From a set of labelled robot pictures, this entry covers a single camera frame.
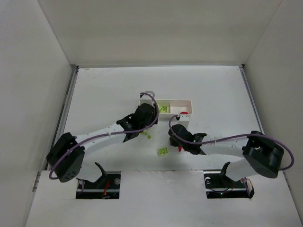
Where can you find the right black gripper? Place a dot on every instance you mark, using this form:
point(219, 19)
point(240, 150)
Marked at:
point(175, 138)

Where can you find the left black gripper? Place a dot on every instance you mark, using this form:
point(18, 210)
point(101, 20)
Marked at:
point(148, 109)

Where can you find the green 2x2 lego brick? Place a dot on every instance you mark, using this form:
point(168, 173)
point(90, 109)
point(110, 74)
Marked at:
point(163, 109)

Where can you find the green 2x2 lego plate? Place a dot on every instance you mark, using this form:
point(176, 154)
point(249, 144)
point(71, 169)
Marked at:
point(162, 151)

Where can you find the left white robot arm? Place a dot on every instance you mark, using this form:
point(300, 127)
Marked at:
point(66, 156)

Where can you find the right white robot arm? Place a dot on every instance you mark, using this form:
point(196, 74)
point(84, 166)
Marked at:
point(258, 154)

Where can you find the white divided container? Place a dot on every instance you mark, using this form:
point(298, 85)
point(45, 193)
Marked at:
point(174, 107)

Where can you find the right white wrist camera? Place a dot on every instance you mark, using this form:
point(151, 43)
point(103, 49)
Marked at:
point(184, 120)

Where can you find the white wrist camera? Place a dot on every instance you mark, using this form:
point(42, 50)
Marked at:
point(184, 120)
point(147, 97)

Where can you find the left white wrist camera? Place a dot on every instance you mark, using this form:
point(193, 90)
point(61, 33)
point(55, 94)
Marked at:
point(147, 97)

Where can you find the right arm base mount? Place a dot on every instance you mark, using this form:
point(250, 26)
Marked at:
point(219, 186)

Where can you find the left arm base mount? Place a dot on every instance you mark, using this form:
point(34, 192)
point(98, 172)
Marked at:
point(106, 187)

